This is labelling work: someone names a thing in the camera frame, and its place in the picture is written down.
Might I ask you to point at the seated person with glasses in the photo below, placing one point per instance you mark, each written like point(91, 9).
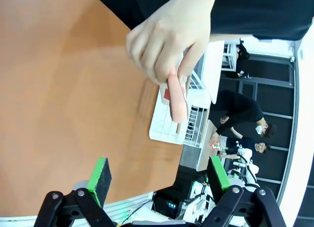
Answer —
point(262, 147)

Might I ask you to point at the black control box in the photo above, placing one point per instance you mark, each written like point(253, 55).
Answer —
point(168, 203)

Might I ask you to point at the person's right hand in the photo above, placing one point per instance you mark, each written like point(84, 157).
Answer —
point(169, 37)

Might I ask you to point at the white table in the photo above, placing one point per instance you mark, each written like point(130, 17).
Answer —
point(213, 69)

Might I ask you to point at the person in black shirt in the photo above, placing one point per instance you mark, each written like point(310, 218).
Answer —
point(257, 10)

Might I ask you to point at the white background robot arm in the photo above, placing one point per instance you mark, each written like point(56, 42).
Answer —
point(249, 168)

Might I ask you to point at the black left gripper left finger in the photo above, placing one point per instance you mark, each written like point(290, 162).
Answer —
point(100, 178)

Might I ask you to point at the red green packet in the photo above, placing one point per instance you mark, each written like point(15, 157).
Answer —
point(215, 145)

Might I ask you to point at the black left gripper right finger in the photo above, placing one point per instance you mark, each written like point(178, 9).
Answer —
point(218, 178)

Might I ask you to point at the light wooden table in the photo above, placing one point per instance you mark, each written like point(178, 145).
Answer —
point(206, 148)

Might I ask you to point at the distant person in black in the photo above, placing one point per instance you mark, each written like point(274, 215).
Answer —
point(242, 57)

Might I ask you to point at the masked person in black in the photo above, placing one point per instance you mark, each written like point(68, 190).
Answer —
point(240, 109)

